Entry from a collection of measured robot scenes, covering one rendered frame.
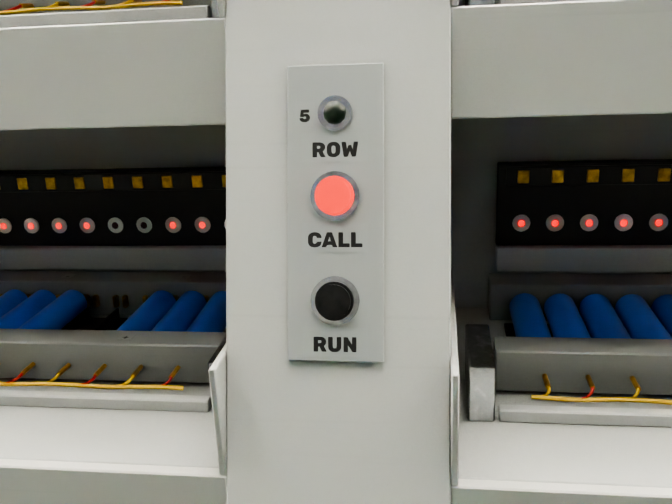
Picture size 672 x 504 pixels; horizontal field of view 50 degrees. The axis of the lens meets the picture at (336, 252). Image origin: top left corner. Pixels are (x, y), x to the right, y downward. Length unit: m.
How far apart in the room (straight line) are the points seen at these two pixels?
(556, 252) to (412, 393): 0.20
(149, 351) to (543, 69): 0.24
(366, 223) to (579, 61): 0.11
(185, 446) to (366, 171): 0.15
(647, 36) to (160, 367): 0.28
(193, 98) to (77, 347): 0.16
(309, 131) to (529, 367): 0.16
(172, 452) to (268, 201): 0.12
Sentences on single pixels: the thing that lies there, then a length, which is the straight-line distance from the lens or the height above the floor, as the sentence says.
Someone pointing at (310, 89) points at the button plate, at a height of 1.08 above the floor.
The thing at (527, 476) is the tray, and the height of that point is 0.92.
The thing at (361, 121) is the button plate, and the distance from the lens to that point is 0.30.
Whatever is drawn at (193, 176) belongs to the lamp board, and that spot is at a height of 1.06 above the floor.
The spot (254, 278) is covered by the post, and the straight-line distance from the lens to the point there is 0.30.
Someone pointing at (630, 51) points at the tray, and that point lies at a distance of 0.32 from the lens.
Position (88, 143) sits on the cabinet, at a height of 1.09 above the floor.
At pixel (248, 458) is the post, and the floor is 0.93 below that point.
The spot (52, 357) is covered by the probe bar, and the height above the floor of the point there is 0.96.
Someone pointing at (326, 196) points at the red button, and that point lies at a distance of 0.29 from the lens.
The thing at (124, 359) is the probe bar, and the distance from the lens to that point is 0.40.
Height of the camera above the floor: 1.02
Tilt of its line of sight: level
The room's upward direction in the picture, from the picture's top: straight up
